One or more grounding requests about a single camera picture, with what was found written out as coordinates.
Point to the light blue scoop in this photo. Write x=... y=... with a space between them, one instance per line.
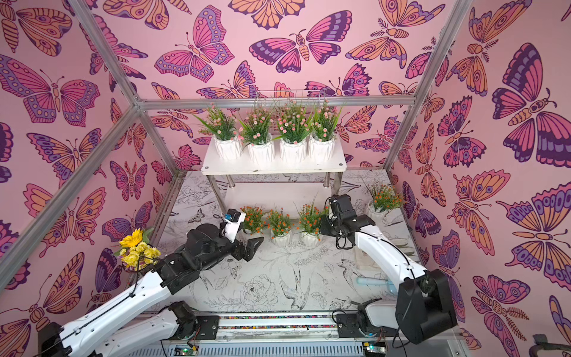
x=373 y=282

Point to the white two-tier rack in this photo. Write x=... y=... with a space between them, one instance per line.
x=237 y=184

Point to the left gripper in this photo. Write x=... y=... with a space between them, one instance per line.
x=249 y=252

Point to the orange flower pot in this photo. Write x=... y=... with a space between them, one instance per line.
x=254 y=219
x=385 y=205
x=280 y=226
x=310 y=219

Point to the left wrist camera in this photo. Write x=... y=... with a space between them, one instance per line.
x=232 y=224

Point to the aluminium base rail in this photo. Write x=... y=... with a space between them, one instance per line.
x=334 y=333

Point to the yellow flower bouquet vase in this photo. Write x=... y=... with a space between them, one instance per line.
x=136 y=252

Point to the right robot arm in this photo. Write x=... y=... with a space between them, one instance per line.
x=424 y=307

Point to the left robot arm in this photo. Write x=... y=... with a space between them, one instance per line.
x=109 y=326

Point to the pink flower pot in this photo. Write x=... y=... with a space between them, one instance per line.
x=323 y=136
x=223 y=129
x=294 y=128
x=255 y=134

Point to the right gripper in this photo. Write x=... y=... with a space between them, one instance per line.
x=338 y=212

